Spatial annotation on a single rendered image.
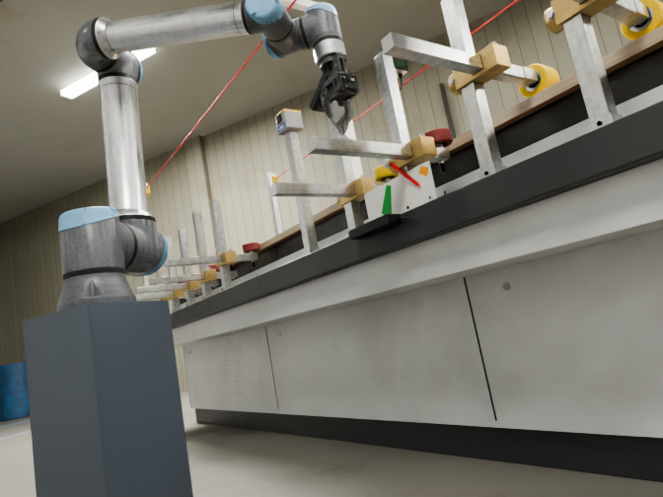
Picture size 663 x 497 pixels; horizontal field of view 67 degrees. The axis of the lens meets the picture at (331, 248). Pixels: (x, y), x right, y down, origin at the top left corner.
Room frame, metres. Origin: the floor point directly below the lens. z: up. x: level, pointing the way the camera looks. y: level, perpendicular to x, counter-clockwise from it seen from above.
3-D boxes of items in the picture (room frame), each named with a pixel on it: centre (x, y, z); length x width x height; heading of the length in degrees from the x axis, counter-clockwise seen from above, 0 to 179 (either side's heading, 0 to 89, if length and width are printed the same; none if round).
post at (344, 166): (1.48, -0.09, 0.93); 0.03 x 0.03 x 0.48; 36
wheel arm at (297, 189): (1.40, -0.05, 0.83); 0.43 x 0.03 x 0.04; 126
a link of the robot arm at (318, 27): (1.33, -0.09, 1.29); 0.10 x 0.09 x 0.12; 78
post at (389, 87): (1.27, -0.23, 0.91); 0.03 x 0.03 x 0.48; 36
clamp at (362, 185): (1.46, -0.10, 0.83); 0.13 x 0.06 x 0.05; 36
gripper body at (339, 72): (1.32, -0.10, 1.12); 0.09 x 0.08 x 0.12; 36
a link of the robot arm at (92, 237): (1.31, 0.63, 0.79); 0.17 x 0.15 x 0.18; 168
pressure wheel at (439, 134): (1.30, -0.33, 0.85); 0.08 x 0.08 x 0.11
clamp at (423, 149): (1.26, -0.25, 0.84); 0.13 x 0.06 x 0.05; 36
